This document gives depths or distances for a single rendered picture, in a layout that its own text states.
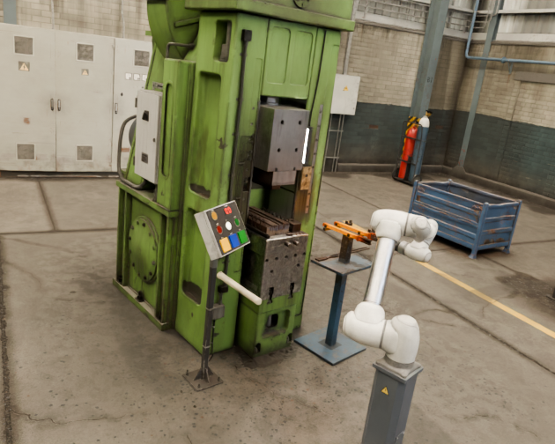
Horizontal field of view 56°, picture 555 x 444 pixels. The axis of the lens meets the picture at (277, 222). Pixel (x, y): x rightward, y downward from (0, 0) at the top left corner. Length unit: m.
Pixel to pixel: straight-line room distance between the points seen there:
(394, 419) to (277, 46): 2.30
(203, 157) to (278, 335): 1.40
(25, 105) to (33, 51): 0.74
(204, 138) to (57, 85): 4.89
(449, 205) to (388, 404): 4.52
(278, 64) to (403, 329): 1.82
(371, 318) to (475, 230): 4.28
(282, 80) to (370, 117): 7.87
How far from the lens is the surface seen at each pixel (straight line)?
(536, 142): 11.50
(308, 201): 3.89
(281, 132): 3.38
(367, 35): 11.05
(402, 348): 2.79
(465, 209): 6.99
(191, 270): 3.89
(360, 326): 2.79
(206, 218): 2.97
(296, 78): 3.60
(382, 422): 3.02
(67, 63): 8.27
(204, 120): 3.61
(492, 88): 12.28
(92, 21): 8.97
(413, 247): 3.50
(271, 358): 3.91
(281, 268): 3.64
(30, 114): 8.30
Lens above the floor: 2.05
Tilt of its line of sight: 17 degrees down
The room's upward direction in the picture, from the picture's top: 7 degrees clockwise
